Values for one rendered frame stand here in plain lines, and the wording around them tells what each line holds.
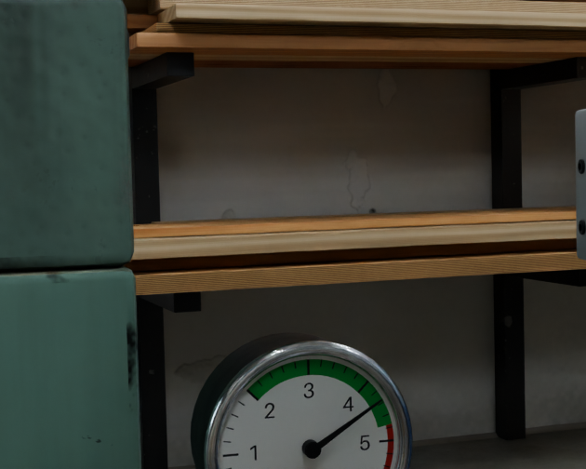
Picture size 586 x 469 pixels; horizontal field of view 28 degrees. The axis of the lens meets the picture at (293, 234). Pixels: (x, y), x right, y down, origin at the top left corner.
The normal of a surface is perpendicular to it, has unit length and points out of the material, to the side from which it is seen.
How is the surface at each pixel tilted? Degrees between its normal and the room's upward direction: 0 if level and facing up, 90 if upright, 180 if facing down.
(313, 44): 91
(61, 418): 90
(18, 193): 90
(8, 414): 90
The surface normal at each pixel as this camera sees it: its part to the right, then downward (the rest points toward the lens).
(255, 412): 0.27, 0.04
